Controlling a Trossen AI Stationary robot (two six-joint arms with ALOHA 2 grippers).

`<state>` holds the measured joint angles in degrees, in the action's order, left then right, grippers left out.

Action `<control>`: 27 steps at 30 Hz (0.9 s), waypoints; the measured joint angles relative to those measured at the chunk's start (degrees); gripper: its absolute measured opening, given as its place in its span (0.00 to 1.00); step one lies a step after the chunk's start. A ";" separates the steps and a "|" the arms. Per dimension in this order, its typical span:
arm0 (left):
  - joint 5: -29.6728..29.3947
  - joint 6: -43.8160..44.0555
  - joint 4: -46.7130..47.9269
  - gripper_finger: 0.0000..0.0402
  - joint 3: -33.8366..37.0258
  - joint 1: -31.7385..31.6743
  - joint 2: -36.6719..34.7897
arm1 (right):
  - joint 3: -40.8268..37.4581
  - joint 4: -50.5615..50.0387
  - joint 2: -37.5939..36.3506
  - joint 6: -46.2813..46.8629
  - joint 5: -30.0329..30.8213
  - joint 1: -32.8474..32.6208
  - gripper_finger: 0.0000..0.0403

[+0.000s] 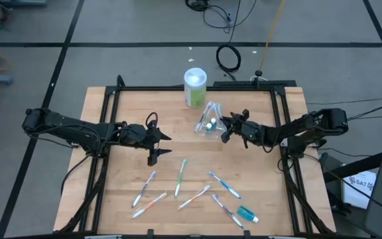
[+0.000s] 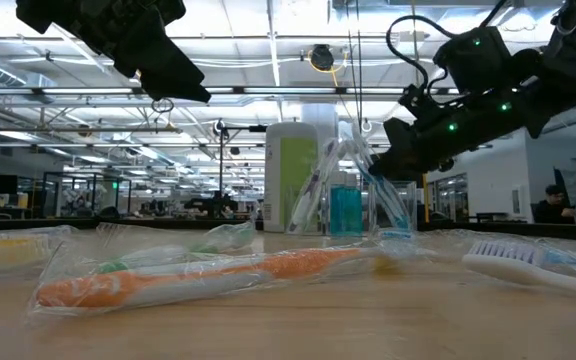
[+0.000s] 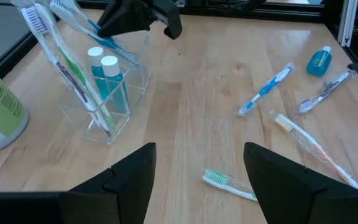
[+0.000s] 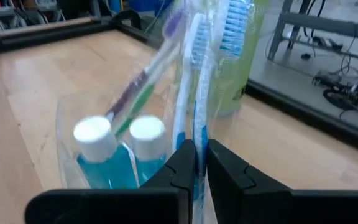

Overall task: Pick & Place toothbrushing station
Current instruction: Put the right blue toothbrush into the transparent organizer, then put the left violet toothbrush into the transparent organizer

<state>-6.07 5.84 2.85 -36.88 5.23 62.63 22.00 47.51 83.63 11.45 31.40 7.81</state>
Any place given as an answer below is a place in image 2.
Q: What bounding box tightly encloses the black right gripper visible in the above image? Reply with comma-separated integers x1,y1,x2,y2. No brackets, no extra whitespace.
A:
367,74,539,182

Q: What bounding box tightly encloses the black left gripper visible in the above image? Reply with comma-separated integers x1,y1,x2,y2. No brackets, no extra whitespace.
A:
15,0,213,103

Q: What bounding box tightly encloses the purple white toothbrush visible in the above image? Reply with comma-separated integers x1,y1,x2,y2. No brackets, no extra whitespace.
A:
287,137,344,235
460,238,576,299

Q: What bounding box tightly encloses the green white toothbrush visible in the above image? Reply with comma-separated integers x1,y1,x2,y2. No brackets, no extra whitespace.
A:
95,222,257,275

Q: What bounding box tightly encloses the orange white toothbrush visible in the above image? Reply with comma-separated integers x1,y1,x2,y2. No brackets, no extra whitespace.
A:
27,247,404,319

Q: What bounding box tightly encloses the yellow white toothbrush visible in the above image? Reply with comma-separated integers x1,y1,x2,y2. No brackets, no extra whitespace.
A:
0,225,74,274

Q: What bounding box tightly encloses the black boom stand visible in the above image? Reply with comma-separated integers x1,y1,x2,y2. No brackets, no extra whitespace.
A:
217,124,269,221

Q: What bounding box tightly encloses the white green wipes canister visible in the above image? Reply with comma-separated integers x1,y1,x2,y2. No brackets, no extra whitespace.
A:
263,122,320,234

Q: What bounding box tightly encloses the long ceiling light bar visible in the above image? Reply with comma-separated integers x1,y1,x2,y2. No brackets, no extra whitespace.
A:
0,87,407,97

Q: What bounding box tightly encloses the person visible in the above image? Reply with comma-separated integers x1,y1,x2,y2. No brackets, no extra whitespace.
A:
532,184,576,225

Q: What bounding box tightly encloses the black cable loop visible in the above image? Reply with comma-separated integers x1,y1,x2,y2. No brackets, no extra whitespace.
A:
150,97,175,115

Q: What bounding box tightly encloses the black hanging cable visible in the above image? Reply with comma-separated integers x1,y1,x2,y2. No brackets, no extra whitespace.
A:
356,0,364,131
345,0,358,131

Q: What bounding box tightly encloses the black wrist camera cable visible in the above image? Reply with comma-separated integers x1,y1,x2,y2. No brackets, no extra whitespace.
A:
385,13,462,91

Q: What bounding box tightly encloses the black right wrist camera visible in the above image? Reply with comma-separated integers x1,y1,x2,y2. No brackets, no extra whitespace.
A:
433,25,513,95

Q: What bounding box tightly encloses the black cage frame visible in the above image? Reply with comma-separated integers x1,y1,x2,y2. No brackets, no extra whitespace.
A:
42,172,132,219

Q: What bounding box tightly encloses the black aluminium table frame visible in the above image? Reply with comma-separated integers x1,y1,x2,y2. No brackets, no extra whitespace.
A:
0,217,576,240

